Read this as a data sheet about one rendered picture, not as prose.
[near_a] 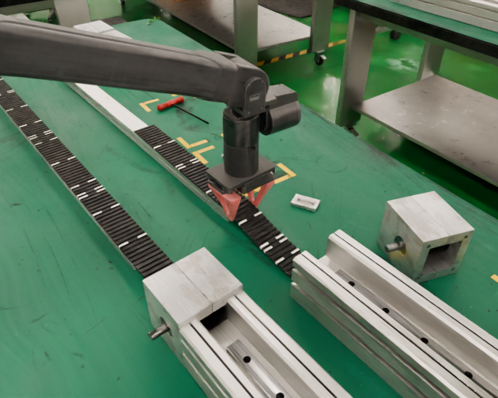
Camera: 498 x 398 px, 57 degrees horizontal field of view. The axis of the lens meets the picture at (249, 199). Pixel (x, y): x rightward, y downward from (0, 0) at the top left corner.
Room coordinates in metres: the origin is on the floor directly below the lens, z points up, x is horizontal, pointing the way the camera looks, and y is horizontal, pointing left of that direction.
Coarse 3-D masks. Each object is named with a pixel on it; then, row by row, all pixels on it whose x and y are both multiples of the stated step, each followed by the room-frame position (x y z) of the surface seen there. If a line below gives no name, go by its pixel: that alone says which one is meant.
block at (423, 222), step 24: (432, 192) 0.59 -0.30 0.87; (384, 216) 0.57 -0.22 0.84; (408, 216) 0.53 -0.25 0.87; (432, 216) 0.53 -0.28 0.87; (456, 216) 0.53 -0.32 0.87; (384, 240) 0.55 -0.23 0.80; (408, 240) 0.50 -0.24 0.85; (432, 240) 0.48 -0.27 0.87; (456, 240) 0.49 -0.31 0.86; (408, 264) 0.49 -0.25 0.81; (432, 264) 0.50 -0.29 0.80; (456, 264) 0.50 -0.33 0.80
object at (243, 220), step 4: (256, 208) 0.63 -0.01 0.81; (248, 212) 0.62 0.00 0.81; (252, 212) 0.62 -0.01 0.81; (256, 212) 0.62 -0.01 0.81; (260, 212) 0.62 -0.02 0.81; (240, 216) 0.61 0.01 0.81; (244, 216) 0.61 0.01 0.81; (248, 216) 0.61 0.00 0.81; (252, 216) 0.61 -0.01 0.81; (256, 216) 0.61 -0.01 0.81; (236, 220) 0.60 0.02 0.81; (240, 220) 0.60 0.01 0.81; (244, 220) 0.60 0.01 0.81; (248, 220) 0.60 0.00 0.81; (240, 224) 0.59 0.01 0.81
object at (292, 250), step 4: (288, 248) 0.55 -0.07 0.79; (292, 248) 0.55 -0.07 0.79; (280, 252) 0.54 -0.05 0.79; (284, 252) 0.54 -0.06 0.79; (288, 252) 0.54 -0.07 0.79; (292, 252) 0.54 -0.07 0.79; (296, 252) 0.54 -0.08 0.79; (276, 256) 0.53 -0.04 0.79; (280, 256) 0.53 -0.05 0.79; (284, 256) 0.53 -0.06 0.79; (288, 256) 0.53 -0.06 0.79; (292, 256) 0.53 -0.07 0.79; (272, 260) 0.52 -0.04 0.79; (276, 260) 0.52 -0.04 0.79; (280, 260) 0.52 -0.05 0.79; (284, 260) 0.52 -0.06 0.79; (276, 264) 0.51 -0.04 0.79; (280, 264) 0.51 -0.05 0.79
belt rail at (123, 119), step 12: (72, 84) 1.20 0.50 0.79; (84, 84) 1.15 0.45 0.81; (84, 96) 1.12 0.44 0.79; (96, 96) 1.08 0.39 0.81; (108, 96) 1.08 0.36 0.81; (96, 108) 1.06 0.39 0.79; (108, 108) 1.02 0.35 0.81; (120, 108) 1.02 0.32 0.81; (120, 120) 0.96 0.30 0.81; (132, 120) 0.96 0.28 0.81; (132, 132) 0.91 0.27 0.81; (144, 144) 0.87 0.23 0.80; (156, 156) 0.83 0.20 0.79; (168, 168) 0.79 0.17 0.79; (180, 180) 0.75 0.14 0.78; (216, 204) 0.65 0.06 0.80
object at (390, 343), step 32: (352, 256) 0.46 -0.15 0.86; (320, 288) 0.41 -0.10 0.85; (352, 288) 0.40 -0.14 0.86; (384, 288) 0.41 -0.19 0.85; (416, 288) 0.40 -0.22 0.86; (320, 320) 0.40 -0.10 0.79; (352, 320) 0.36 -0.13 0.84; (384, 320) 0.35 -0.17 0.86; (416, 320) 0.37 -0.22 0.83; (448, 320) 0.35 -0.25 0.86; (384, 352) 0.32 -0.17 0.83; (416, 352) 0.30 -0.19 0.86; (448, 352) 0.32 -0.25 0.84; (480, 352) 0.31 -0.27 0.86; (416, 384) 0.28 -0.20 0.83; (448, 384) 0.26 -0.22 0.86; (480, 384) 0.28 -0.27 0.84
